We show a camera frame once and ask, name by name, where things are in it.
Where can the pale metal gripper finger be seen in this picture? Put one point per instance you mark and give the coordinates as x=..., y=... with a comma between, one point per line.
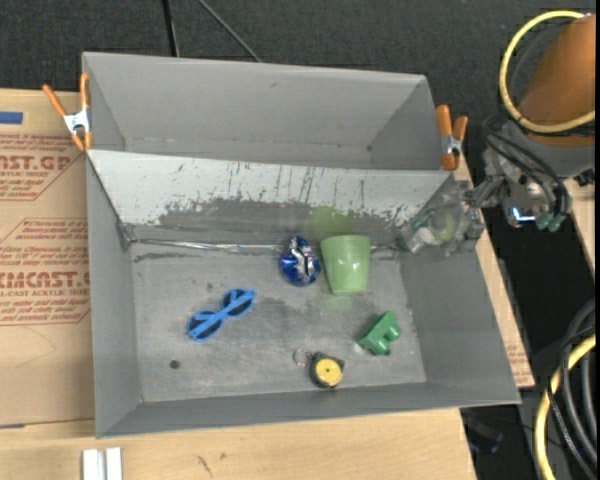
x=485, y=194

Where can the clear glass jar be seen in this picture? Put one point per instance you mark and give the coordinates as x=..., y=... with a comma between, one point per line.
x=432, y=228

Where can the light green cup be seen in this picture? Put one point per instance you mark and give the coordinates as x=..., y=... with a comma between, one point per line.
x=346, y=268

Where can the dark green toy block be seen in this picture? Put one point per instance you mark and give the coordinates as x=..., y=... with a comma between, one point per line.
x=377, y=338

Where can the blue and silver crumpled packet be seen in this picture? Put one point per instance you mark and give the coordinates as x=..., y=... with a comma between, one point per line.
x=296, y=268

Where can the yellow and black tape measure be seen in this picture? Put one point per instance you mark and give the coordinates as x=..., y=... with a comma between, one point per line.
x=327, y=370

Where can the grey metal bin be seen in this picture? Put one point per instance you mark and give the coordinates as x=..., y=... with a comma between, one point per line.
x=260, y=343

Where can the blue sunglasses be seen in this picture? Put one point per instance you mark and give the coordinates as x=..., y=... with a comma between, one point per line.
x=215, y=318

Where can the brown cardboard board red print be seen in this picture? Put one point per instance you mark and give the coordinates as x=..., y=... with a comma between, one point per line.
x=35, y=358

